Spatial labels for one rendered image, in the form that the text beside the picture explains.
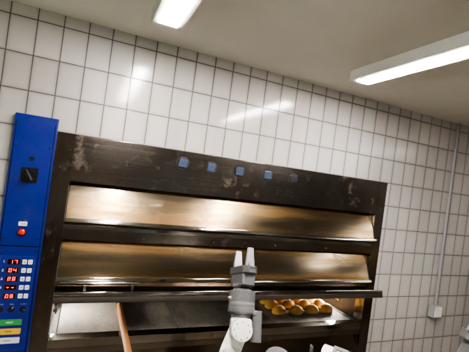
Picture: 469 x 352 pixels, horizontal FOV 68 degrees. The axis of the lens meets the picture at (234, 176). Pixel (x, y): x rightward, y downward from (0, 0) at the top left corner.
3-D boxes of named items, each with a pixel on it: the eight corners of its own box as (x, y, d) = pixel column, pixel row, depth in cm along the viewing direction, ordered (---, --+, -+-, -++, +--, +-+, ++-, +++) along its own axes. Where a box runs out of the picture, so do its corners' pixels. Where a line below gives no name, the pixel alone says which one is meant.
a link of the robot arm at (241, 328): (227, 303, 119) (225, 339, 114) (229, 301, 109) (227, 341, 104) (259, 306, 119) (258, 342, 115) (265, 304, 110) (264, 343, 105)
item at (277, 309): (236, 283, 270) (237, 276, 270) (288, 284, 289) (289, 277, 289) (274, 316, 214) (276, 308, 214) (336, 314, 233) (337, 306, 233)
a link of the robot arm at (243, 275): (246, 271, 127) (243, 305, 122) (222, 267, 123) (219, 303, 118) (264, 267, 116) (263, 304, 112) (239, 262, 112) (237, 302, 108)
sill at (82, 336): (47, 342, 158) (49, 334, 158) (353, 325, 228) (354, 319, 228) (46, 349, 153) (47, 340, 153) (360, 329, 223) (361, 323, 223)
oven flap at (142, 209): (64, 224, 153) (70, 180, 159) (371, 243, 223) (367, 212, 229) (64, 222, 149) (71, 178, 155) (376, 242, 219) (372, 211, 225)
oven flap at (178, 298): (51, 304, 140) (54, 296, 158) (382, 297, 209) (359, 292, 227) (52, 297, 140) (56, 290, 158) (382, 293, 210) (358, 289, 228)
